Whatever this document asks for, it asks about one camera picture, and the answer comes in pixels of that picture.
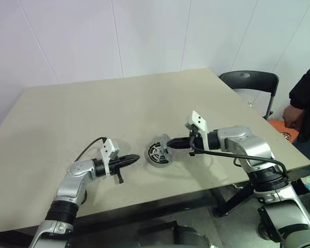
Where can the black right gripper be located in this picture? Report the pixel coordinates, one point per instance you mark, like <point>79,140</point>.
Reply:
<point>195,140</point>

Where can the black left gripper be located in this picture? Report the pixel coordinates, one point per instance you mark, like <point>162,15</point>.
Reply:
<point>116,165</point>

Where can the grey round motor cover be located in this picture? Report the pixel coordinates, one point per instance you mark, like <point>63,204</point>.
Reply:
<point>165,140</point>

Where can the black-white patterned round lid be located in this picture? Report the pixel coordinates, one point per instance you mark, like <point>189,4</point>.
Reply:
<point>155,155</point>

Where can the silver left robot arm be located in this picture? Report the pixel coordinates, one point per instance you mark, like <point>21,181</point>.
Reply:
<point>75,173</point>

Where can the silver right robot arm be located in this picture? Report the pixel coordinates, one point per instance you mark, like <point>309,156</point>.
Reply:
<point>248,144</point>

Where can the black jacket sleeve forearm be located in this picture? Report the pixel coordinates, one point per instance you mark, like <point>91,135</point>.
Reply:
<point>308,87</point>

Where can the person's bare hand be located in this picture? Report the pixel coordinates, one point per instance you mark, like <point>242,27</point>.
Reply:
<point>293,116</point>

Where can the round silver black device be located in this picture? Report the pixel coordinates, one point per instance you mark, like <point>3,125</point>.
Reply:
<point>157,166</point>

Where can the small white blue object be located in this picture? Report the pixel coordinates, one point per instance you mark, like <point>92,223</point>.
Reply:
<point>249,102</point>

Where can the black folding chair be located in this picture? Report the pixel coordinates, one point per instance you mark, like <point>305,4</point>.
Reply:
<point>248,81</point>

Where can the dark rounded shape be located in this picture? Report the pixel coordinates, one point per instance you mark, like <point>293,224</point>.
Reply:
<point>189,236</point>

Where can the orange object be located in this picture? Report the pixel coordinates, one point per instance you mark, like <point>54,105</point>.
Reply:
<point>281,127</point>

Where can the grey robot torso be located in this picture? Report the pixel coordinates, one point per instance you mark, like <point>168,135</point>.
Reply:
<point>304,237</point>

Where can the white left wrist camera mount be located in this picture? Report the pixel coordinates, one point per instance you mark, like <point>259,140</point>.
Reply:
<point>108,148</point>

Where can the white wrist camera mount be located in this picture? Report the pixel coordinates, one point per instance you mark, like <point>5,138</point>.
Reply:
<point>108,148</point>
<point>200,121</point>

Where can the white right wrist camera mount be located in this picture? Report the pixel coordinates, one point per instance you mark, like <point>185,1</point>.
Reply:
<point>200,121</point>

